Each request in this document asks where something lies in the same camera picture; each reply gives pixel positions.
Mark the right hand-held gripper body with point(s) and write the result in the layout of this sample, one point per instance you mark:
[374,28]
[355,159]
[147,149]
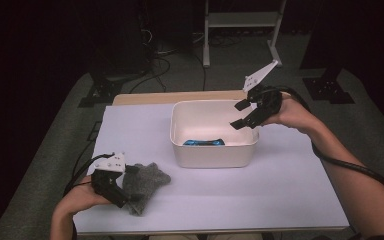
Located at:
[266,101]

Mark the white table sheet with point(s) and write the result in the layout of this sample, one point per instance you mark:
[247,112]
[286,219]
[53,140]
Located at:
[213,200]

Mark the person's left hand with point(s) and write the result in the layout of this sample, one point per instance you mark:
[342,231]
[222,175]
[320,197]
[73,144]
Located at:
[80,196]

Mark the wooden table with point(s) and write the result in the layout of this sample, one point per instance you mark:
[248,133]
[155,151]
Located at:
[146,97]

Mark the white plastic bin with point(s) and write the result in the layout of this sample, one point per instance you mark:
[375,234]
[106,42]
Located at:
[213,156]

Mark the blue patterned sock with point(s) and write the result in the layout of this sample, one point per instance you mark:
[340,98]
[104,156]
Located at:
[203,142]

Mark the white metal stand frame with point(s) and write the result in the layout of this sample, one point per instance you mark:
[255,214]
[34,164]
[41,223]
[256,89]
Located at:
[240,19]

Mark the grey sock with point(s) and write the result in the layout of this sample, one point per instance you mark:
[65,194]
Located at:
[150,183]

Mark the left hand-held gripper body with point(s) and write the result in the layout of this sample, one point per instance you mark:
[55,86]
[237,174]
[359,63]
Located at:
[105,185]

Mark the black stand base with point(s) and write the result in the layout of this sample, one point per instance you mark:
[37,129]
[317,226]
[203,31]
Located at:
[101,91]
[328,90]

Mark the person's right hand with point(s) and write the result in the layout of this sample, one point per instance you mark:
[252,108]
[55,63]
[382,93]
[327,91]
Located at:
[293,115]

